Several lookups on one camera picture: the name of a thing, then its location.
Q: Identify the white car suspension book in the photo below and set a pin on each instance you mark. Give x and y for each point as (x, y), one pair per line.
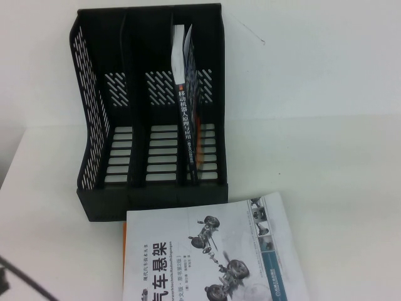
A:
(175, 229)

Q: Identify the dark-spine robotics book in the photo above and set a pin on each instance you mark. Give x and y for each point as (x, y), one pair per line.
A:
(185, 109)

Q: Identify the white book with orange edge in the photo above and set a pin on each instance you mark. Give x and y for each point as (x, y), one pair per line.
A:
(124, 238)

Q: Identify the black plastic book stand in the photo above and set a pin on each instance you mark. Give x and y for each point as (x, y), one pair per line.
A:
(94, 200)

